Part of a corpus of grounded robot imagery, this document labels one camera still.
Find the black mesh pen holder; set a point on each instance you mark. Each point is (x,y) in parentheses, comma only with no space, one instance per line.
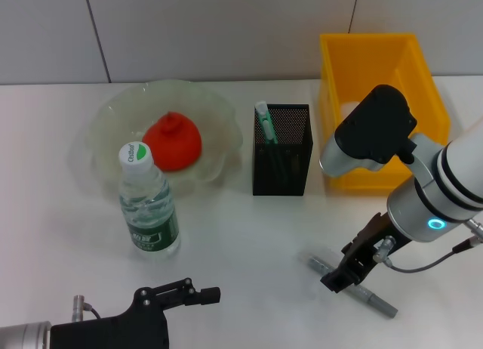
(281,175)

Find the clear water bottle green label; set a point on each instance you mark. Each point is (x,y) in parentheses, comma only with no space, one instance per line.
(149,205)

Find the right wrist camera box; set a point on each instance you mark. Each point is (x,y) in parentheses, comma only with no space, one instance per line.
(373,130)

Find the white paper ball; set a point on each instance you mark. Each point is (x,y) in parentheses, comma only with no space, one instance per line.
(349,108)

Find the red-orange toy orange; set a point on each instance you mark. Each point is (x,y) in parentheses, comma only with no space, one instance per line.
(177,145)

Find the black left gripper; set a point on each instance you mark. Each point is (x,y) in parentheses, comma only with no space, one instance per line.
(109,332)

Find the pale green glass fruit plate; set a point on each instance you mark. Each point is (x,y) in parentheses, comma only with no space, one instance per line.
(219,137)

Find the grey marker pen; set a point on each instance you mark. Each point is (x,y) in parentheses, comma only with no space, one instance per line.
(377,301)

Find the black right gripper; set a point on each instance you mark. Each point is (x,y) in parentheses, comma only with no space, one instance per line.
(371,239)

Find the yellow plastic bin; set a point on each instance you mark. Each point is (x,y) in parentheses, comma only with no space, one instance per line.
(362,65)

